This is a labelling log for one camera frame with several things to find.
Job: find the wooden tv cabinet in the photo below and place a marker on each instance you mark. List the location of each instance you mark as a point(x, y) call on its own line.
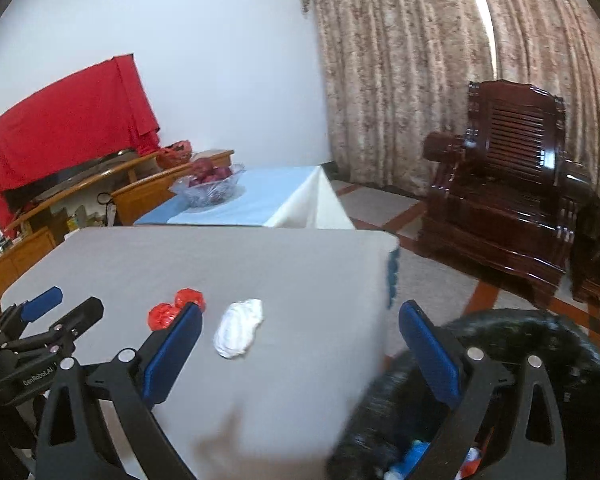
point(116, 196)

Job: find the red apples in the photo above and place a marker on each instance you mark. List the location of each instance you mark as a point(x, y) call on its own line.
point(203, 171)

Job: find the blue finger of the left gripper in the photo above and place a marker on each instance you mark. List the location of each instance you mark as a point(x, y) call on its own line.
point(68, 328)
point(42, 303)

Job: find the red plastic bag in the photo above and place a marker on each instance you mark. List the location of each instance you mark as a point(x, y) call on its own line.
point(162, 315)

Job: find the glass fruit bowl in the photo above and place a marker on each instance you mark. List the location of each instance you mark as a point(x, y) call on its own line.
point(219, 189)

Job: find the blue plastic bag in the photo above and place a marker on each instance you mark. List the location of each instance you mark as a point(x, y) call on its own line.
point(403, 467)

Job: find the white plastic bag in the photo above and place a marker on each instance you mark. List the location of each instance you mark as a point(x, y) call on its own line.
point(237, 328)

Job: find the light blue tablecloth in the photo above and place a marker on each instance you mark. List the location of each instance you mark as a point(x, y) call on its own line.
point(285, 197)

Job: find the floral beige curtain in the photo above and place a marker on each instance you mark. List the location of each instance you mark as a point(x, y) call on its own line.
point(396, 70)

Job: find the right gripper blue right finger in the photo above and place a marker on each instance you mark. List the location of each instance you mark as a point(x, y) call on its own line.
point(462, 379)

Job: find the dark wooden side table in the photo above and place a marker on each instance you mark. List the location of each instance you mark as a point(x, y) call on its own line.
point(585, 254)

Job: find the red cloth over television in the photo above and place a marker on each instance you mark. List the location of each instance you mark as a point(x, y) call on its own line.
point(87, 115)

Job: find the dark wooden armchair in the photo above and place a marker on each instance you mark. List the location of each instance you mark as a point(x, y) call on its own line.
point(506, 193)

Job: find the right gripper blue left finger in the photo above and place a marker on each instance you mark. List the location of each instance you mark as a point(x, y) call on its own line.
point(137, 380)

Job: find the black lined trash bin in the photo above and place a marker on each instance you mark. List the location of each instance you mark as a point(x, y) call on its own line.
point(496, 394)

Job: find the orange foam fruit net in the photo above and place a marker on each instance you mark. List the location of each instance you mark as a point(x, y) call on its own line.
point(470, 464)

